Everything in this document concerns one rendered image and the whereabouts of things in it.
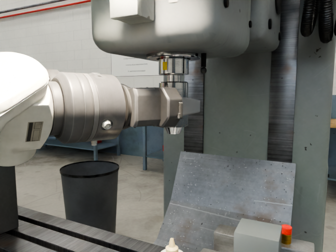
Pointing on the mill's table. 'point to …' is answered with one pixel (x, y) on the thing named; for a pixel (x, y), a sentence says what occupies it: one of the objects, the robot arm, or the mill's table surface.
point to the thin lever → (203, 63)
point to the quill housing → (176, 29)
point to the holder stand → (8, 199)
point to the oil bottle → (171, 247)
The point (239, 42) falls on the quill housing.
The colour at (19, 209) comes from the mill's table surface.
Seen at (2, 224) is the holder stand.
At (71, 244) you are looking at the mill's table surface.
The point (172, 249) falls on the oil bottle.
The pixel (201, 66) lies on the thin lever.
